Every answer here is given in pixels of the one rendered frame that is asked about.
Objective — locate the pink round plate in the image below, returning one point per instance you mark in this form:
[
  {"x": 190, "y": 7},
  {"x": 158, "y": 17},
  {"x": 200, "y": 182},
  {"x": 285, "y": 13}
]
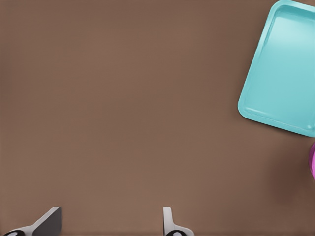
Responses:
[{"x": 312, "y": 159}]

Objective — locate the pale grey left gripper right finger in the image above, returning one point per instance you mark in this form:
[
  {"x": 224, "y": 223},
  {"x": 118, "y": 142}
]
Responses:
[{"x": 169, "y": 225}]

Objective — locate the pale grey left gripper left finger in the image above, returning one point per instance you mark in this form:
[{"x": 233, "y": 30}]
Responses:
[{"x": 46, "y": 223}]

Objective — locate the turquoise rectangular tray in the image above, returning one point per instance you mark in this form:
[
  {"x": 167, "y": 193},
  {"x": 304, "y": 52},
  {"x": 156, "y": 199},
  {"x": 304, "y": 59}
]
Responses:
[{"x": 283, "y": 66}]

